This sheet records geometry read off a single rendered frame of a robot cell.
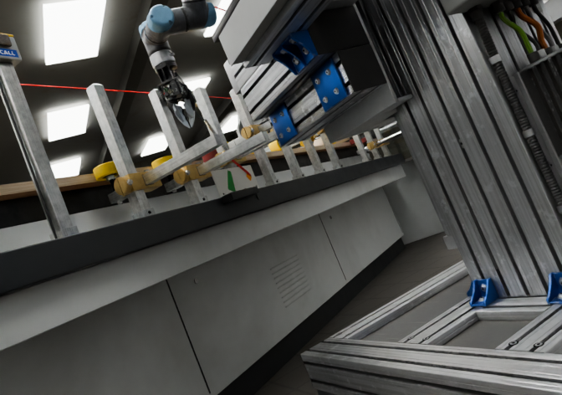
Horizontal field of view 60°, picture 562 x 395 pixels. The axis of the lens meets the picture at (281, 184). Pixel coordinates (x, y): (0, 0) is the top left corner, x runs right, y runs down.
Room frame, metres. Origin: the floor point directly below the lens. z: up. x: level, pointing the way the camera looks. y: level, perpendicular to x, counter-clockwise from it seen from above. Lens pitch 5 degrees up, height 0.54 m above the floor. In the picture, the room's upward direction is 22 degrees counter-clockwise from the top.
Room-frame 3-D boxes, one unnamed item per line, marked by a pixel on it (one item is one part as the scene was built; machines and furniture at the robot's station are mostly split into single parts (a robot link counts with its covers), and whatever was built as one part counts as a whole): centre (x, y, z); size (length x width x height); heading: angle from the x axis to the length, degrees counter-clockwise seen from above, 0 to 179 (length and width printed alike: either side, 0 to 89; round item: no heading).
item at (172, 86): (1.51, 0.20, 1.09); 0.09 x 0.08 x 0.12; 173
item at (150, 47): (1.52, 0.20, 1.25); 0.09 x 0.08 x 0.11; 25
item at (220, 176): (1.75, 0.14, 0.75); 0.26 x 0.01 x 0.10; 151
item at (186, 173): (1.59, 0.26, 0.81); 0.14 x 0.06 x 0.05; 151
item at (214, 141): (1.35, 0.30, 0.80); 0.44 x 0.03 x 0.04; 61
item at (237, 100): (2.01, 0.03, 0.91); 0.04 x 0.04 x 0.48; 61
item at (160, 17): (1.44, 0.14, 1.25); 0.11 x 0.11 x 0.08; 25
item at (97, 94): (1.35, 0.39, 0.88); 0.04 x 0.04 x 0.48; 61
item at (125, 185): (1.37, 0.38, 0.81); 0.14 x 0.06 x 0.05; 151
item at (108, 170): (1.44, 0.47, 0.85); 0.08 x 0.08 x 0.11
